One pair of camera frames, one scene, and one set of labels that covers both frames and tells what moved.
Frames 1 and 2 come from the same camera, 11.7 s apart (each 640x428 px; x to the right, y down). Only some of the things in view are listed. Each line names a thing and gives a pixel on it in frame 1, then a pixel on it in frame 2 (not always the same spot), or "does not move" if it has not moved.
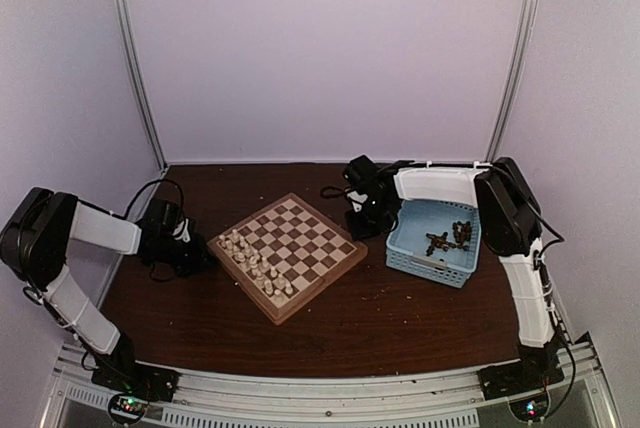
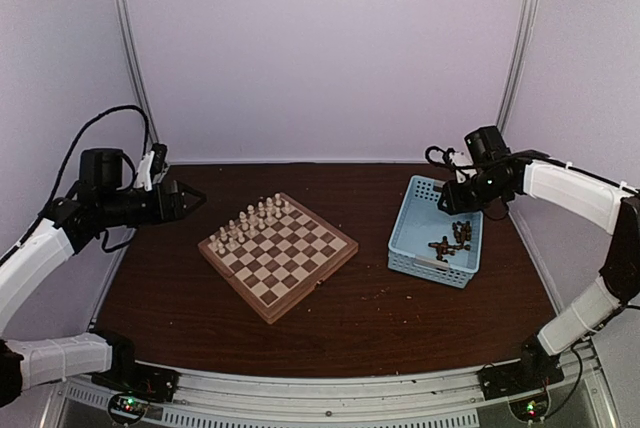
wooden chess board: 284,252 does not move
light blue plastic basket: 435,240 does not move
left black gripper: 197,263 → 176,204
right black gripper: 358,233 → 455,201
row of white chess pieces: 263,274 → 247,223
